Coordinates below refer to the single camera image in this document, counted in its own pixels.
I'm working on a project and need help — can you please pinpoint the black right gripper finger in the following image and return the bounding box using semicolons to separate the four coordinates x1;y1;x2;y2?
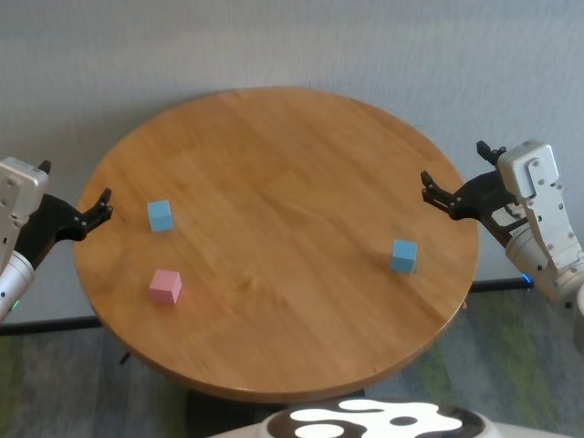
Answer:
475;140;508;168
420;170;475;223

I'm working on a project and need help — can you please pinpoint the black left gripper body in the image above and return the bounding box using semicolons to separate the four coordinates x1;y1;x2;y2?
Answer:
16;193;87;271

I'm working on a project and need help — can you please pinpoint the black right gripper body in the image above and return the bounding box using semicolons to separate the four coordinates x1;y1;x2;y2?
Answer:
458;169;533;250

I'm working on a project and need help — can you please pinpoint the blue cube block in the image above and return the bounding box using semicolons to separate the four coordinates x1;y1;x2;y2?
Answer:
146;199;175;234
391;239;419;275

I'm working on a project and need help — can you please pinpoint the pink cube block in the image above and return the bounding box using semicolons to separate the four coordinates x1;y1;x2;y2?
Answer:
149;268;183;306

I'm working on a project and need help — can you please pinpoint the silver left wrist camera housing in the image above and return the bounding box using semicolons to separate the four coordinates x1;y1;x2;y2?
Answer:
0;157;50;270

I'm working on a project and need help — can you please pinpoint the dark table pedestal base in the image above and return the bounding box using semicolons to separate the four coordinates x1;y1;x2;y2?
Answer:
186;387;366;438

